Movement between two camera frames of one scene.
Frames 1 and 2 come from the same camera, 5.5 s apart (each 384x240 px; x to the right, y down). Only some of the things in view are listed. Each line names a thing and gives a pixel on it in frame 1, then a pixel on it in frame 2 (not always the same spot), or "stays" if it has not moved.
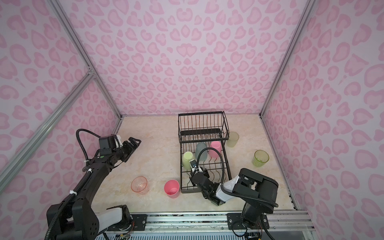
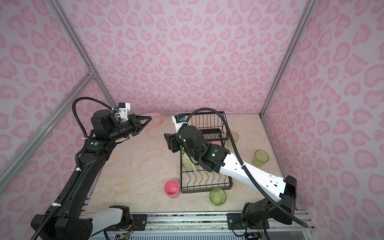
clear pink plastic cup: x=140 y=184 → x=157 y=120
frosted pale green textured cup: x=233 y=138 stays
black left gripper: x=130 y=149 → x=137 y=126
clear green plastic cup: x=260 y=158 stays
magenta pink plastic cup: x=172 y=188 stays
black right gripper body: x=192 y=179 → x=175 y=142
